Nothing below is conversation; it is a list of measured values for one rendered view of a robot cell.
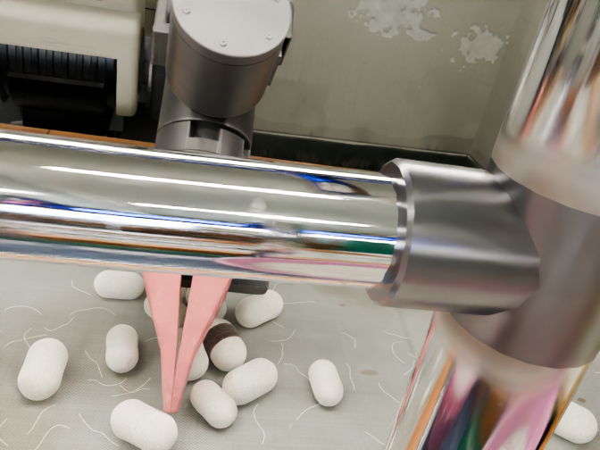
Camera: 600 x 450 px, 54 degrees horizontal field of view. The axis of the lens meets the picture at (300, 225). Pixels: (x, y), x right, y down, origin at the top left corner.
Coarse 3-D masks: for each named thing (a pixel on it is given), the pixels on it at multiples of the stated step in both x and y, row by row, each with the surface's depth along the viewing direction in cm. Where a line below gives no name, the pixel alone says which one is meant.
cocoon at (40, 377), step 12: (36, 348) 32; (48, 348) 32; (60, 348) 32; (36, 360) 31; (48, 360) 31; (60, 360) 32; (24, 372) 31; (36, 372) 31; (48, 372) 31; (60, 372) 32; (24, 384) 30; (36, 384) 30; (48, 384) 31; (60, 384) 32; (36, 396) 31; (48, 396) 31
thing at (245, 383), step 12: (252, 360) 35; (264, 360) 35; (240, 372) 33; (252, 372) 33; (264, 372) 34; (276, 372) 34; (228, 384) 33; (240, 384) 33; (252, 384) 33; (264, 384) 34; (240, 396) 33; (252, 396) 33
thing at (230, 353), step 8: (216, 320) 37; (224, 320) 37; (224, 344) 35; (232, 344) 35; (240, 344) 35; (216, 352) 35; (224, 352) 35; (232, 352) 35; (240, 352) 35; (216, 360) 35; (224, 360) 35; (232, 360) 35; (240, 360) 35; (224, 368) 35; (232, 368) 35
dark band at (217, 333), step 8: (216, 328) 36; (224, 328) 36; (232, 328) 36; (208, 336) 36; (216, 336) 36; (224, 336) 35; (232, 336) 36; (208, 344) 36; (216, 344) 35; (208, 352) 36
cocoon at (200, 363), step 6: (180, 330) 35; (180, 336) 35; (180, 342) 35; (198, 354) 34; (204, 354) 34; (198, 360) 34; (204, 360) 34; (192, 366) 34; (198, 366) 34; (204, 366) 34; (192, 372) 34; (198, 372) 34; (192, 378) 34; (198, 378) 34
